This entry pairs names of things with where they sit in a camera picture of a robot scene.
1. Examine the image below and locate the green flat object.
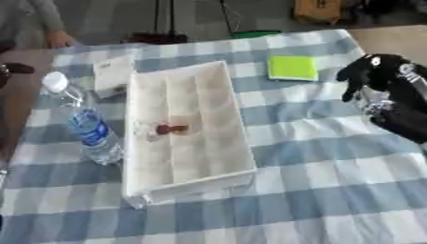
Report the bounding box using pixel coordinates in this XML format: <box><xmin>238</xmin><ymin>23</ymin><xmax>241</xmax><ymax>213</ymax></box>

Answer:
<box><xmin>230</xmin><ymin>30</ymin><xmax>284</xmax><ymax>40</ymax></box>

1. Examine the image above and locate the yellow-brown bag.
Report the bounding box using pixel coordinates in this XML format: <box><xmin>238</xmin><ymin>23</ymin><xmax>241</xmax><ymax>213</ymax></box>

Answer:
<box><xmin>292</xmin><ymin>0</ymin><xmax>344</xmax><ymax>26</ymax></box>

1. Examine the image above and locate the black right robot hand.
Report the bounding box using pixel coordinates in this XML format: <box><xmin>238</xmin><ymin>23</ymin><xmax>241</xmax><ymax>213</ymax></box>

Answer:
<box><xmin>335</xmin><ymin>53</ymin><xmax>427</xmax><ymax>103</ymax></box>

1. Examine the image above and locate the dark object at table edge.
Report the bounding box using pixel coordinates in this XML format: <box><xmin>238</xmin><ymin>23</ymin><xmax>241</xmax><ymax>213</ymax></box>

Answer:
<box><xmin>0</xmin><ymin>62</ymin><xmax>37</xmax><ymax>90</ymax></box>

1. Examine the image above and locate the black tripod stand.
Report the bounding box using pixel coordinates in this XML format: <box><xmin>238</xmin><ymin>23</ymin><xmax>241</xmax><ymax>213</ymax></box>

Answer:
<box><xmin>121</xmin><ymin>0</ymin><xmax>191</xmax><ymax>45</ymax></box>

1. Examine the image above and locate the person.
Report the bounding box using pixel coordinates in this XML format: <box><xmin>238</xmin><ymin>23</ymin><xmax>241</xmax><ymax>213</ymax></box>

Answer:
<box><xmin>0</xmin><ymin>0</ymin><xmax>80</xmax><ymax>54</ymax></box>

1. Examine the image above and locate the clear plastic water bottle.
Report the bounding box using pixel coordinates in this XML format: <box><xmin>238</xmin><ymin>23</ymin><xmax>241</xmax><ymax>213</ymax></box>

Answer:
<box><xmin>41</xmin><ymin>71</ymin><xmax>126</xmax><ymax>167</ymax></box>

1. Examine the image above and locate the small dark red object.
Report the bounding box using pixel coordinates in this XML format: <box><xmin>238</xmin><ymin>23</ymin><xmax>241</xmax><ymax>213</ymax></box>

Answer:
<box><xmin>154</xmin><ymin>124</ymin><xmax>191</xmax><ymax>135</ymax></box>

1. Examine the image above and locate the yellow-green sticky note pad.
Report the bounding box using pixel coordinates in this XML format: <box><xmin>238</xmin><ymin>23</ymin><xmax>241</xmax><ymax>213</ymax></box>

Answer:
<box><xmin>267</xmin><ymin>55</ymin><xmax>320</xmax><ymax>82</ymax></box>

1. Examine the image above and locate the white compartment box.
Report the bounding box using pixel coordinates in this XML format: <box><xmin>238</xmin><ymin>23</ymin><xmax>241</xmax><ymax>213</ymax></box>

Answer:
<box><xmin>120</xmin><ymin>60</ymin><xmax>259</xmax><ymax>210</ymax></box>

